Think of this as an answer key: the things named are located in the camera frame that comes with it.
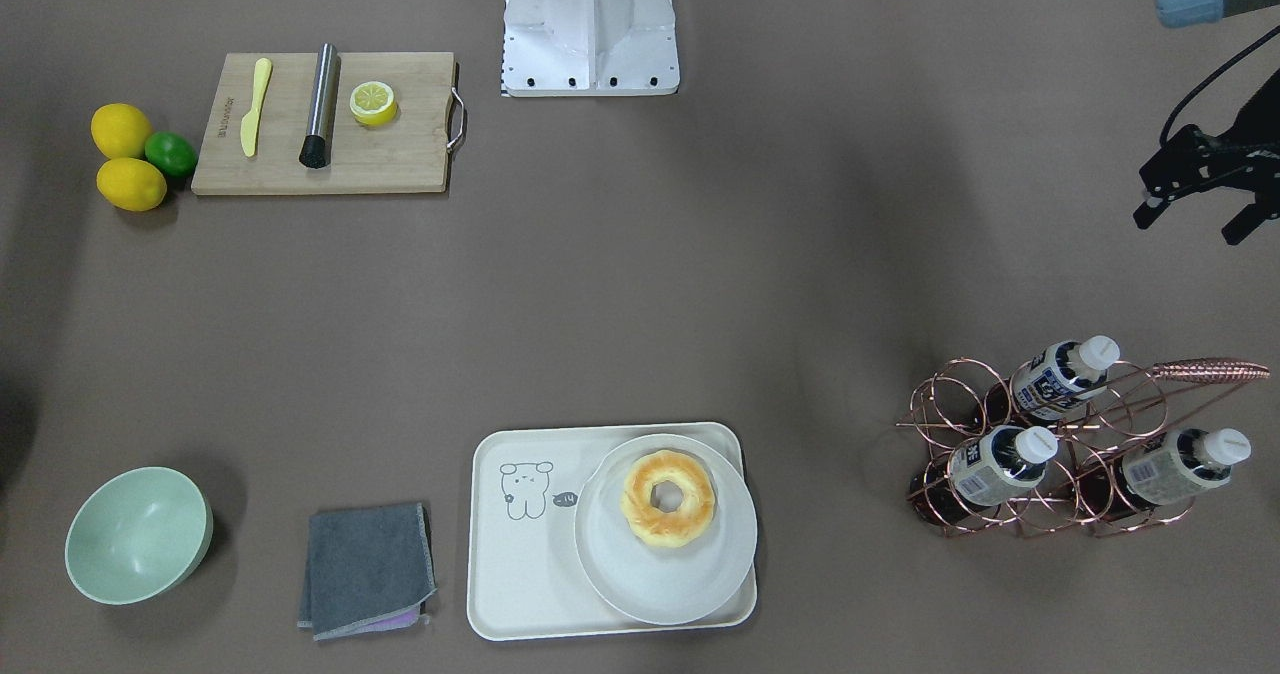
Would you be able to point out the cream rabbit print tray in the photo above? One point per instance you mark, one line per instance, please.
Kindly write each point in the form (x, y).
(525, 579)

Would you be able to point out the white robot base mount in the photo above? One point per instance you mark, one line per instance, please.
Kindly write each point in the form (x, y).
(589, 48)

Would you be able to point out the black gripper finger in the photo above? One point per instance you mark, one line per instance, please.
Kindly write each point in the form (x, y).
(1169, 175)
(1265, 207)

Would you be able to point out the yellow lemon upper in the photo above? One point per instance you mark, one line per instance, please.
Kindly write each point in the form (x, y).
(120, 130)

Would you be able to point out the glazed donut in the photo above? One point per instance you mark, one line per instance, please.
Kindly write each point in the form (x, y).
(655, 526)

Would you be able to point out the yellow lemon lower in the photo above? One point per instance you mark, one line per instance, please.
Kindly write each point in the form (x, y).
(131, 184)

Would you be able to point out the bamboo cutting board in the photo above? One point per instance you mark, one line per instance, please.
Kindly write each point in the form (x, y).
(409, 155)

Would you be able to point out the copper wire bottle rack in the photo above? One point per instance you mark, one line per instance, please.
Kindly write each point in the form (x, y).
(1137, 404)

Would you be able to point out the white round plate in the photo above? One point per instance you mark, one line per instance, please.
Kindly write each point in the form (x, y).
(665, 586)

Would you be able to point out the green lime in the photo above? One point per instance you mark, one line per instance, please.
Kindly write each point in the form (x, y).
(171, 153)

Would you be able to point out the yellow plastic knife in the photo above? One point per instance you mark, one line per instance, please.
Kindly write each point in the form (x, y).
(250, 122)

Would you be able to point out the tea bottle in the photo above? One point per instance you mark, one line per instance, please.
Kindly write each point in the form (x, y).
(1169, 468)
(982, 474)

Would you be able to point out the tea bottle robot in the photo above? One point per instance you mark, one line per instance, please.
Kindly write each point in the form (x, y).
(1053, 384)

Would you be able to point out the half lemon slice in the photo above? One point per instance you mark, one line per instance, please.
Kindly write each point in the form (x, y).
(373, 103)

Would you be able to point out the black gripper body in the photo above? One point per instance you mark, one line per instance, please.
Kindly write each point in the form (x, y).
(1187, 165)

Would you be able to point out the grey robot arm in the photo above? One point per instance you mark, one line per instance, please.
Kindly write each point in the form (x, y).
(1183, 13)

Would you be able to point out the yellow lemon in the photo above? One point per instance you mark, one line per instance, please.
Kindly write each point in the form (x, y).
(131, 184)
(120, 130)

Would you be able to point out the steel muddler black tip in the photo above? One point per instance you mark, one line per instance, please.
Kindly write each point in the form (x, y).
(315, 149)

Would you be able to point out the grey folded cloth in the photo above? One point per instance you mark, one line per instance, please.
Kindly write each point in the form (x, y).
(367, 570)

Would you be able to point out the mint green bowl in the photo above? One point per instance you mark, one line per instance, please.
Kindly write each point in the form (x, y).
(137, 536)

